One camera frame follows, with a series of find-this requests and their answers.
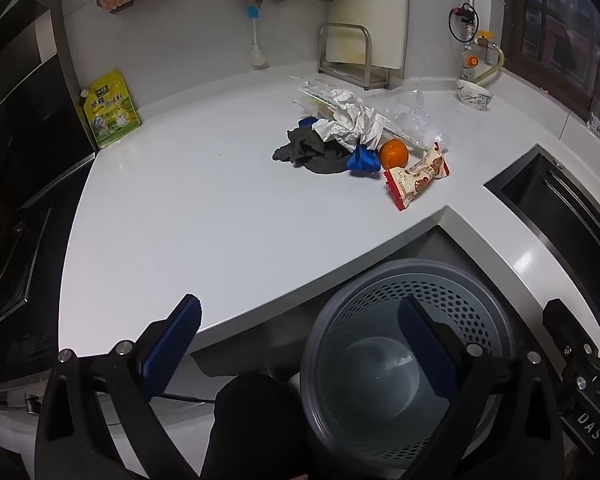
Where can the grey perforated trash bin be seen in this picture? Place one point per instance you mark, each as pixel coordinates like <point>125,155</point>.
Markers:
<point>370,365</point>

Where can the clear plastic bag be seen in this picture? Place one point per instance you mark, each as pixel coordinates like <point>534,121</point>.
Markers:
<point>410,120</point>

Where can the white cutting board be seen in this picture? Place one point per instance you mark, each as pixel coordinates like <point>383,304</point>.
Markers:
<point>370,0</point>

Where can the person's dark trouser leg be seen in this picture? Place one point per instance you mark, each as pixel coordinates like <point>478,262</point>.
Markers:
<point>255,430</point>

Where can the blue and white bottle brush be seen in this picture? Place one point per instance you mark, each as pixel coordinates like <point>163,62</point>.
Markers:
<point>258,55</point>

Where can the black integrated stove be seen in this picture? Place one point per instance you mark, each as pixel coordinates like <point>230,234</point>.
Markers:
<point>25,185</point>

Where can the patterned ceramic bowl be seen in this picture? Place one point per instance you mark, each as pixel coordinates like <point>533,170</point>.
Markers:
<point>474,94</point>

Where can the orange tangerine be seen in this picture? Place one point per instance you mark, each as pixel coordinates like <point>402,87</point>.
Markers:
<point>394,154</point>

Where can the yellow seasoning pouch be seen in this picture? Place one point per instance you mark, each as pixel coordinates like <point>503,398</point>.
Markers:
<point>110,110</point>

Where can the dark grey cloth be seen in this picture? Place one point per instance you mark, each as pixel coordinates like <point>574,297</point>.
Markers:
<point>310,152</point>

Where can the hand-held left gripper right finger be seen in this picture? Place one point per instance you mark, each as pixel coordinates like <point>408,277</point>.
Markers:
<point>420,340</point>

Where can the dark framed window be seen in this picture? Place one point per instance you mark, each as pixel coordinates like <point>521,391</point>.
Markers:
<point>560,20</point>

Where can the red snack packet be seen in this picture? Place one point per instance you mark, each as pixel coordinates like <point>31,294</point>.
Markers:
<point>417,177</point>

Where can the dark kitchen sink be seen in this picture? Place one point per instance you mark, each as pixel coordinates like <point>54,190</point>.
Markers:
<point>565,220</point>

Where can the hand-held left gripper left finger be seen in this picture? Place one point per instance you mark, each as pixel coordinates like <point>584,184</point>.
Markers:
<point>172,340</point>

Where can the white paper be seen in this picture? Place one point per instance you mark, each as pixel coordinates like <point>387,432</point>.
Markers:
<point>347,117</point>

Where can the metal cutting board rack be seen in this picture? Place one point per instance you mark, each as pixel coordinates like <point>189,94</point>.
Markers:
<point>352,77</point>

